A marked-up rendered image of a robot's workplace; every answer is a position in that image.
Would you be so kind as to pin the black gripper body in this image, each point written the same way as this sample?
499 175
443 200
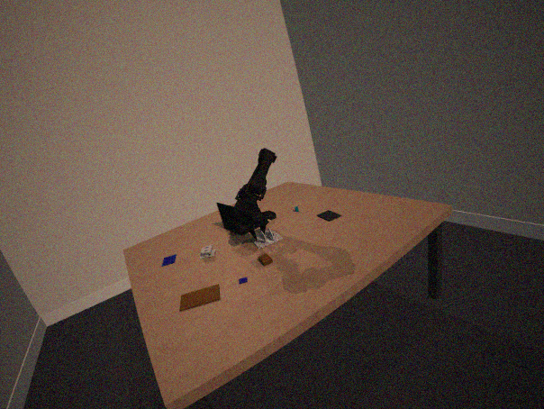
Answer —
242 227

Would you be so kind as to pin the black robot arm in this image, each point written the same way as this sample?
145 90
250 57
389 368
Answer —
249 194

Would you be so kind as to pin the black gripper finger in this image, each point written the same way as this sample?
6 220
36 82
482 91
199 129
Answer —
263 227
253 233

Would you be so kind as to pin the small brown rectangular block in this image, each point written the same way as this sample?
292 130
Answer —
265 259

